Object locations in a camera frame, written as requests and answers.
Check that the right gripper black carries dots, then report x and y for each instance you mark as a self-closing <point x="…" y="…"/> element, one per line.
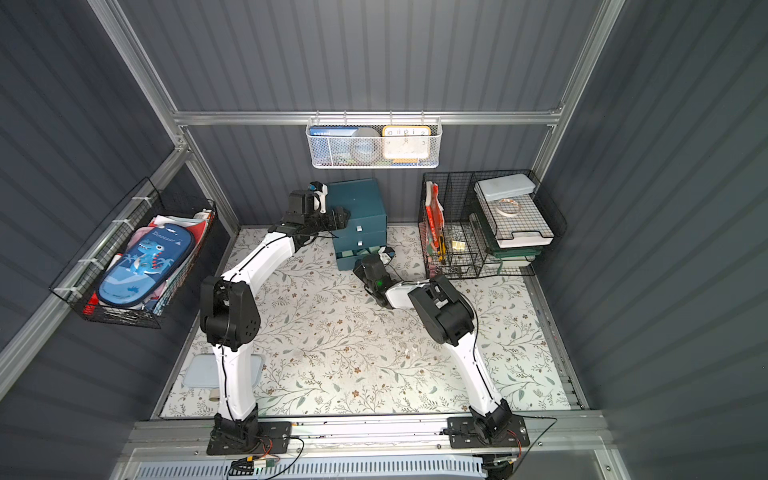
<point x="366" y="267"/>

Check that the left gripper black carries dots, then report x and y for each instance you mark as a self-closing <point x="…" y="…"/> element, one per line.
<point x="330" y="219"/>

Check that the teal drawer cabinet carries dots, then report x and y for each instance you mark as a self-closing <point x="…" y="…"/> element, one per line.
<point x="366" y="229"/>

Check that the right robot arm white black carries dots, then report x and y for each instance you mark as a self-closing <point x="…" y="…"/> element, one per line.
<point x="451" y="321"/>

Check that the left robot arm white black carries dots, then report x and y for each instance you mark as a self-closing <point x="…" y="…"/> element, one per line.
<point x="229" y="316"/>

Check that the grey tape roll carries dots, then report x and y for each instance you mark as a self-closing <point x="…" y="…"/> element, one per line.
<point x="365" y="146"/>

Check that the floral table mat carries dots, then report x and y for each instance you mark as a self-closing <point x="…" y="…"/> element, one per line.
<point x="328" y="348"/>

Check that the red book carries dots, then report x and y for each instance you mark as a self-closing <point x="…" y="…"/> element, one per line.
<point x="434" y="220"/>

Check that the yellow alarm clock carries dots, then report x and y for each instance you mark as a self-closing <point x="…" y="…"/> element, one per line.
<point x="403" y="143"/>

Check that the white box on organizer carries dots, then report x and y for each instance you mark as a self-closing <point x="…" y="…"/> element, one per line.
<point x="505" y="187"/>

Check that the checkered notebook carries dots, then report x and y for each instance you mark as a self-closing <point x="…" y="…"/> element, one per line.
<point x="516" y="222"/>

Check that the light blue tin box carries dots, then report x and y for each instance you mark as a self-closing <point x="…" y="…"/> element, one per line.
<point x="202" y="372"/>

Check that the blue dinosaur pencil case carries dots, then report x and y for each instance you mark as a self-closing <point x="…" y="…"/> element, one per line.
<point x="145" y="266"/>

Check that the white wire wall basket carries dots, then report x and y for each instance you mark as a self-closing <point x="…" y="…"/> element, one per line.
<point x="328" y="141"/>

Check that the black wire desk organizer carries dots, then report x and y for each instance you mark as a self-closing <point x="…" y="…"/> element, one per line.
<point x="471" y="251"/>

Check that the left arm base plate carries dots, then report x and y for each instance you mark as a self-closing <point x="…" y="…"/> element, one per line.
<point x="248" y="438"/>

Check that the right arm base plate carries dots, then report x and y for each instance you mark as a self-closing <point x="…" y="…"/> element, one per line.
<point x="467" y="433"/>

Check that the black wire side basket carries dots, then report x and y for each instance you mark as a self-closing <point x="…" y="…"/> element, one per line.
<point x="146" y="206"/>

